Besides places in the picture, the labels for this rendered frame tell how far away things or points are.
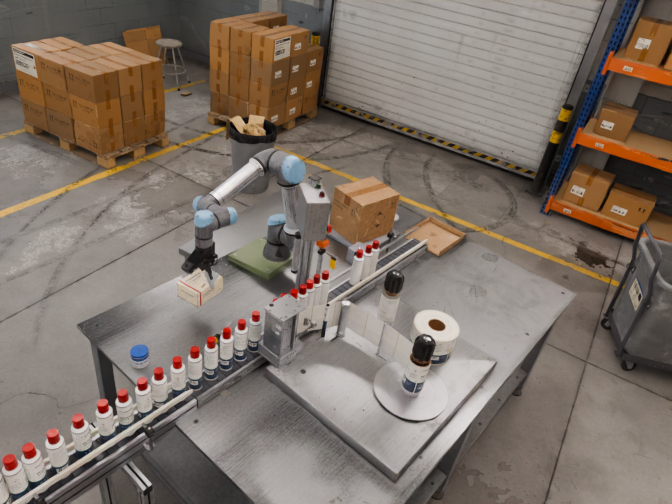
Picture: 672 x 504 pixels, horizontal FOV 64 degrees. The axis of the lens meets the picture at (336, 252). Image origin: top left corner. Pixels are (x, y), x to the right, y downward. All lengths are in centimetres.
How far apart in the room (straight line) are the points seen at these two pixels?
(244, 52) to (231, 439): 472
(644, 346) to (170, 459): 306
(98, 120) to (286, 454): 401
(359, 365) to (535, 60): 465
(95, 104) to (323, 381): 380
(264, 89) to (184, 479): 435
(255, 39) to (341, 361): 431
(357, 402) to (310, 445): 25
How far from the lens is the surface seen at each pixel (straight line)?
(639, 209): 591
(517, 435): 353
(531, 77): 638
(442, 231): 343
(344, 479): 205
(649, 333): 411
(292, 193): 252
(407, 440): 213
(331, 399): 218
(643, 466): 381
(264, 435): 212
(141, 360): 232
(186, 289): 241
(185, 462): 279
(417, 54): 675
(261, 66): 604
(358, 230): 302
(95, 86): 533
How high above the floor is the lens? 254
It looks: 34 degrees down
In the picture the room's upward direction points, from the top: 9 degrees clockwise
